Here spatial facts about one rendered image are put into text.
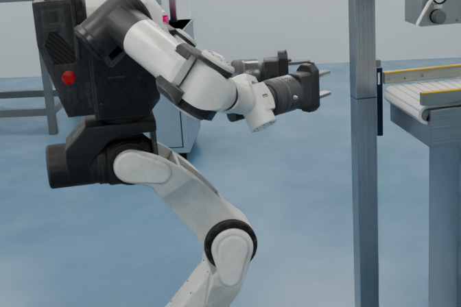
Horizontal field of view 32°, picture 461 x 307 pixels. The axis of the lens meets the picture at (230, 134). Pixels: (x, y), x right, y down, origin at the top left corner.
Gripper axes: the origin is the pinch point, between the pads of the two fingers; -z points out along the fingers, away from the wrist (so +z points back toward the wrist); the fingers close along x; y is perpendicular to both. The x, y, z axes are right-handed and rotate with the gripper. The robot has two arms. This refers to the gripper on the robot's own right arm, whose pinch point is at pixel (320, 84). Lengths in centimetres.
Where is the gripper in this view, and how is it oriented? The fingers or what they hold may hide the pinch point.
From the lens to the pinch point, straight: 205.6
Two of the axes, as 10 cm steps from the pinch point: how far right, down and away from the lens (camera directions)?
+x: 0.6, 9.6, 2.7
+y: 6.6, 1.7, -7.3
